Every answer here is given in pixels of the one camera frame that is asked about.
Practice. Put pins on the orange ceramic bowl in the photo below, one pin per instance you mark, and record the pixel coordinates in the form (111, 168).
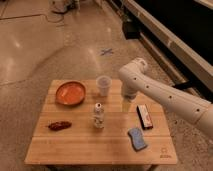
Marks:
(70, 93)

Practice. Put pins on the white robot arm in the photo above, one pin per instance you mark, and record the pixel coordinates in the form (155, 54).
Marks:
(194, 110)

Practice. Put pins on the clear plastic cup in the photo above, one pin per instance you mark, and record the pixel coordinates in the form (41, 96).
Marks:
(103, 84)

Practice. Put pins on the small clear bottle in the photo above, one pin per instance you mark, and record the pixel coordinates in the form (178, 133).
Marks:
(98, 116)

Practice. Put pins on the wooden table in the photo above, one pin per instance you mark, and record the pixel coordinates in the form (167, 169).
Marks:
(84, 144)

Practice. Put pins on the blue sponge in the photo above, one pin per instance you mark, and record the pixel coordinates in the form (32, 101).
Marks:
(137, 140)

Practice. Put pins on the black box on floor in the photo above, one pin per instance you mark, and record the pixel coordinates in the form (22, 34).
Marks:
(130, 30)

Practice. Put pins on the white machine base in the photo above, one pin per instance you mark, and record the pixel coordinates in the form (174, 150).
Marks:
(63, 6)

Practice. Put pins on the long grey rail bench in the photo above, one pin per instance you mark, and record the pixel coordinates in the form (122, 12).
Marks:
(182, 29)

